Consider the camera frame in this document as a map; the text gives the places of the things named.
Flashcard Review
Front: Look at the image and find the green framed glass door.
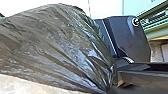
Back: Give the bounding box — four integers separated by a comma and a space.
122, 0, 168, 42

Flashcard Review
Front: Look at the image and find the black trash bag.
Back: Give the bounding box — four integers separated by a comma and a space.
0, 2, 118, 94

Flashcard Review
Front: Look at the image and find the dark robot torso link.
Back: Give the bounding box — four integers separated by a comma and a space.
112, 56, 168, 94

